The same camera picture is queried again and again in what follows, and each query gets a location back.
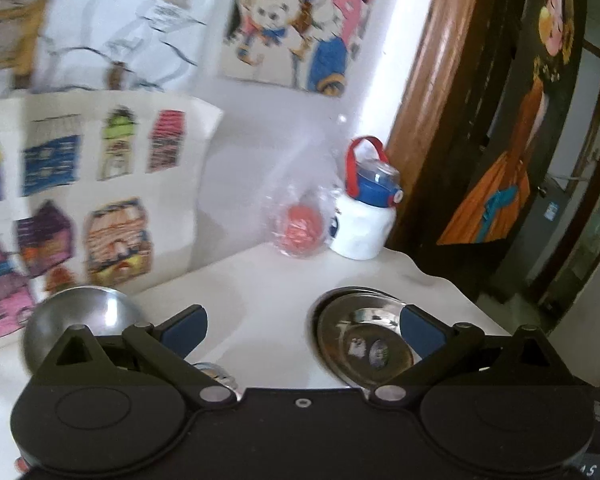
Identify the white bottle blue lid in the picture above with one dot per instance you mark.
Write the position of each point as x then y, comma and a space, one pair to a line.
365, 207

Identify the brown wooden door frame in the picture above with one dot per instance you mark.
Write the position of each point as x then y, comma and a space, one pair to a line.
451, 97

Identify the steel bowl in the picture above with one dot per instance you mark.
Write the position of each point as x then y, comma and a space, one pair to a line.
103, 310

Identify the houses drawing poster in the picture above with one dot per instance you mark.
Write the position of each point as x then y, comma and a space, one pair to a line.
96, 188

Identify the red ball in plastic bag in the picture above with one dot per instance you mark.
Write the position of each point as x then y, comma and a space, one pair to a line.
299, 202

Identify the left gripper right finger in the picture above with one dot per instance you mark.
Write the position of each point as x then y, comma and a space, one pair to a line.
440, 347

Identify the large steel plate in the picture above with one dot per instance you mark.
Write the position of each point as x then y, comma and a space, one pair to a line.
356, 333

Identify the orange robed figure painting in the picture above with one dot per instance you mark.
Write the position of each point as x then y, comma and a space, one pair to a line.
525, 133

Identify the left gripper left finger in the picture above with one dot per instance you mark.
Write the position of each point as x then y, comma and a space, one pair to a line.
162, 350

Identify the large colourful cartoon poster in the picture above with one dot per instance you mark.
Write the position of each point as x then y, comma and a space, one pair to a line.
62, 45

